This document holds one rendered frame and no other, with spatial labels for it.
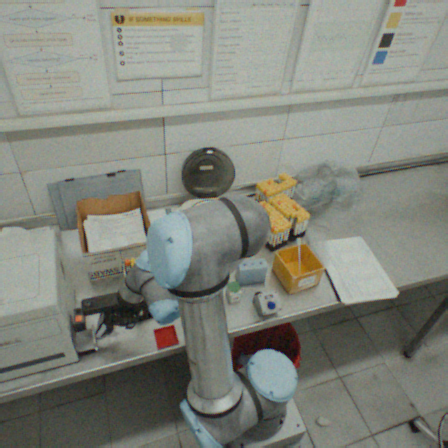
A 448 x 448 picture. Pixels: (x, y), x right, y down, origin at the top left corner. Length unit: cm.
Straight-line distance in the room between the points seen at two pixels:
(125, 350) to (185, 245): 74
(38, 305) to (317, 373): 162
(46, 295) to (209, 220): 57
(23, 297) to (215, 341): 54
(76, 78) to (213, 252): 90
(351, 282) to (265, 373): 71
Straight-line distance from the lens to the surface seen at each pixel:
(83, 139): 149
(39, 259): 116
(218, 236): 62
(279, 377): 92
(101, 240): 150
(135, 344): 129
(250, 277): 138
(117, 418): 215
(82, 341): 128
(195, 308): 68
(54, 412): 223
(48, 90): 140
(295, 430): 113
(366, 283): 154
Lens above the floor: 199
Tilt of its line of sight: 43 degrees down
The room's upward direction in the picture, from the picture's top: 6 degrees clockwise
